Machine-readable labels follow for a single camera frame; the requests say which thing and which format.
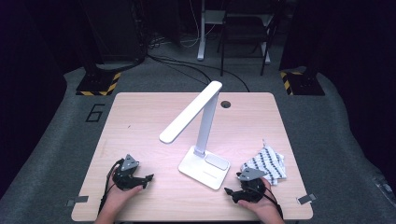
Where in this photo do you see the dark cabinet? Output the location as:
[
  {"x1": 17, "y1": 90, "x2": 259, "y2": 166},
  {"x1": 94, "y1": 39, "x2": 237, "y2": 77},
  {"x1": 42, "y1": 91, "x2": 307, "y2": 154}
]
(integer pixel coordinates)
[{"x1": 80, "y1": 0, "x2": 148, "y2": 64}]

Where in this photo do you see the black stand with striped base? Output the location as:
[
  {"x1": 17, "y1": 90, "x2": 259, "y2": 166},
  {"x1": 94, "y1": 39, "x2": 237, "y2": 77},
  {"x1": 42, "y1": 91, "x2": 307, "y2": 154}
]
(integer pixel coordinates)
[
  {"x1": 75, "y1": 0, "x2": 122, "y2": 97},
  {"x1": 279, "y1": 0, "x2": 326, "y2": 96}
]

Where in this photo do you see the person's right hand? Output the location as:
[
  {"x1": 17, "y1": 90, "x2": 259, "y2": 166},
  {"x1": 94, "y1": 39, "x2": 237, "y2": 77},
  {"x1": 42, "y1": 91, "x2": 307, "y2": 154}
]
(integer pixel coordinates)
[{"x1": 237, "y1": 178, "x2": 281, "y2": 218}]

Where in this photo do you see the dark curtain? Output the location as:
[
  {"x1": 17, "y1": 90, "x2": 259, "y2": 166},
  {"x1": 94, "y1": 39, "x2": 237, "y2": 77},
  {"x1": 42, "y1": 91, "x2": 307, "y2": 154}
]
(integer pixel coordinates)
[
  {"x1": 278, "y1": 0, "x2": 396, "y2": 190},
  {"x1": 0, "y1": 0, "x2": 85, "y2": 200}
]

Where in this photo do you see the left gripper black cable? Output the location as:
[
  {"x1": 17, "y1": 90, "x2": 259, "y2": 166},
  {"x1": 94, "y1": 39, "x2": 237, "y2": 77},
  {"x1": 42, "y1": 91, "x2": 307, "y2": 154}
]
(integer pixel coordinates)
[{"x1": 97, "y1": 158, "x2": 125, "y2": 216}]

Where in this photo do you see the white cloth with dark pattern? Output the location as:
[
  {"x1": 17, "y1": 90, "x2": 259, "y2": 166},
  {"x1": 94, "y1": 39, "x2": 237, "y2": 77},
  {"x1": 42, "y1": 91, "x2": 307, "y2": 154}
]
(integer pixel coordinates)
[{"x1": 240, "y1": 139, "x2": 288, "y2": 187}]

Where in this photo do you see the grey tape piece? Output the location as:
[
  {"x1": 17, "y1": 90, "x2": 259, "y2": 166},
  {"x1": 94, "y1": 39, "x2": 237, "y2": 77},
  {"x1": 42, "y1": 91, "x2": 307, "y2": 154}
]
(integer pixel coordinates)
[
  {"x1": 297, "y1": 193, "x2": 318, "y2": 205},
  {"x1": 65, "y1": 195, "x2": 90, "y2": 207}
]

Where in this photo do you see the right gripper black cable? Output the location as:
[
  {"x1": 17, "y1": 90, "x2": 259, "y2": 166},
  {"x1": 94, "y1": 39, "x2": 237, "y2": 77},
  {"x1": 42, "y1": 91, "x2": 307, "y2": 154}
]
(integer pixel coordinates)
[{"x1": 261, "y1": 183, "x2": 284, "y2": 218}]

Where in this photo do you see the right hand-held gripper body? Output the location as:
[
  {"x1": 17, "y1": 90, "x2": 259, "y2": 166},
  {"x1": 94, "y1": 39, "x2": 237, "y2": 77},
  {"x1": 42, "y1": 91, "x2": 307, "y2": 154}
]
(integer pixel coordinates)
[{"x1": 236, "y1": 167, "x2": 267, "y2": 203}]

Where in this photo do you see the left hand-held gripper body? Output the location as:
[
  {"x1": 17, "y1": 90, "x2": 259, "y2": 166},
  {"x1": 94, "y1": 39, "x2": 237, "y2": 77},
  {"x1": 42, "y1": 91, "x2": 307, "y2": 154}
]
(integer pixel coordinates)
[{"x1": 111, "y1": 153, "x2": 140, "y2": 191}]

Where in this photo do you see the person's left hand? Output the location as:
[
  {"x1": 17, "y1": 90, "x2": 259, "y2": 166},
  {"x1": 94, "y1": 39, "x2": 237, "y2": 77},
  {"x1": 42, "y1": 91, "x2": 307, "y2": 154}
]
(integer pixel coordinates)
[{"x1": 101, "y1": 175, "x2": 144, "y2": 214}]

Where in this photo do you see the black floor cable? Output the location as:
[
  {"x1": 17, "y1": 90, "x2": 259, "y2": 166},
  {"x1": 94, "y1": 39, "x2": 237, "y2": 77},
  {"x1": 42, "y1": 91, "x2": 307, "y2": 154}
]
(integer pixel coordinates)
[
  {"x1": 146, "y1": 55, "x2": 213, "y2": 86},
  {"x1": 146, "y1": 54, "x2": 250, "y2": 93}
]

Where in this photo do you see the white desk lamp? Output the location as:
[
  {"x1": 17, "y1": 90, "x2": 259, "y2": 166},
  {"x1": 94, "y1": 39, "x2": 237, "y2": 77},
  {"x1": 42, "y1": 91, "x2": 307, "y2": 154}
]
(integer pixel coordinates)
[{"x1": 159, "y1": 80, "x2": 232, "y2": 190}]

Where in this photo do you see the white desk frame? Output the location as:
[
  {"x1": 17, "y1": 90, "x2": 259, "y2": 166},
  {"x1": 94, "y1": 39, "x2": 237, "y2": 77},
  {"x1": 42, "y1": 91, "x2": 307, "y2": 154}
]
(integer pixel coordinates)
[{"x1": 196, "y1": 0, "x2": 272, "y2": 65}]

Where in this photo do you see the black chair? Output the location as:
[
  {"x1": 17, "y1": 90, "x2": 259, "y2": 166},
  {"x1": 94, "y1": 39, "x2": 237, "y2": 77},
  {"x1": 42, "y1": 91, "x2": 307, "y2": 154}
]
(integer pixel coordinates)
[{"x1": 217, "y1": 0, "x2": 279, "y2": 77}]

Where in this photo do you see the white floor cable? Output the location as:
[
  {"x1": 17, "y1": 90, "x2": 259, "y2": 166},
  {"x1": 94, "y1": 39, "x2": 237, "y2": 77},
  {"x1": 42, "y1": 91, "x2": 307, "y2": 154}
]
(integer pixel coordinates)
[{"x1": 179, "y1": 0, "x2": 219, "y2": 49}]

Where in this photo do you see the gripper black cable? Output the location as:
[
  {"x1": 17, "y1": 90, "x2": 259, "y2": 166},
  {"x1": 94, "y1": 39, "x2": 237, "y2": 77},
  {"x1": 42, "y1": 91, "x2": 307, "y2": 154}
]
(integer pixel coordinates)
[
  {"x1": 261, "y1": 183, "x2": 284, "y2": 218},
  {"x1": 97, "y1": 158, "x2": 125, "y2": 216}
]

